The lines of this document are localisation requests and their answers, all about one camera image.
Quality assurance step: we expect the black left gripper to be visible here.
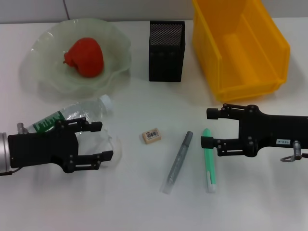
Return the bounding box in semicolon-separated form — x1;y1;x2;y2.
7;117;114;174

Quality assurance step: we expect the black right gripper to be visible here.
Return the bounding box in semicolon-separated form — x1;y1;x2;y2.
200;103;308;158

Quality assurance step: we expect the white paper ball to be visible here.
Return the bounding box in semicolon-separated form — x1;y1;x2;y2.
78;131;123;169

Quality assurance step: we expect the clear green-label water bottle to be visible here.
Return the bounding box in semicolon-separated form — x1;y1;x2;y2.
25;94;114;134

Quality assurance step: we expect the red-orange fruit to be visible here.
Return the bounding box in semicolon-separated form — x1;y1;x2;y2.
63;37;104;78

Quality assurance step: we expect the mint green pen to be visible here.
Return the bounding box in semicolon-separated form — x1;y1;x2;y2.
201;128;217;193

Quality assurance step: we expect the grey pen in clear sleeve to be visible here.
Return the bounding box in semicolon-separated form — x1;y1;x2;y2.
160;130;194;194

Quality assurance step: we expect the beige eraser with barcode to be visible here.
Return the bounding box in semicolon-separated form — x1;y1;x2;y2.
141;129;162;145

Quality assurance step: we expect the pale green glass fruit plate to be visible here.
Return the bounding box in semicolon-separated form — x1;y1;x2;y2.
19;18;132;99

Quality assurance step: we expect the black mesh pen holder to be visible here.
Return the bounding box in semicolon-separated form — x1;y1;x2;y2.
148;20;186;82

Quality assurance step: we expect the yellow plastic bin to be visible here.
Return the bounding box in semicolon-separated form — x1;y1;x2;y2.
192;0;291;103

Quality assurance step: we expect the right gripper cable with connector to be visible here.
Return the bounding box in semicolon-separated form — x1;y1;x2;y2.
280;141;308;162

